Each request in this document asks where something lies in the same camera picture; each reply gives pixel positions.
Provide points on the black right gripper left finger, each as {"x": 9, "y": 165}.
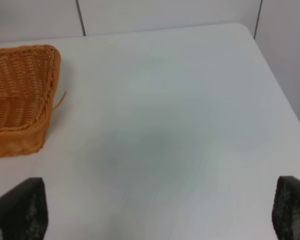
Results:
{"x": 24, "y": 211}

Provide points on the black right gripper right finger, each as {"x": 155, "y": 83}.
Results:
{"x": 285, "y": 214}

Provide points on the orange woven wicker basket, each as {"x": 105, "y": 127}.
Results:
{"x": 29, "y": 77}

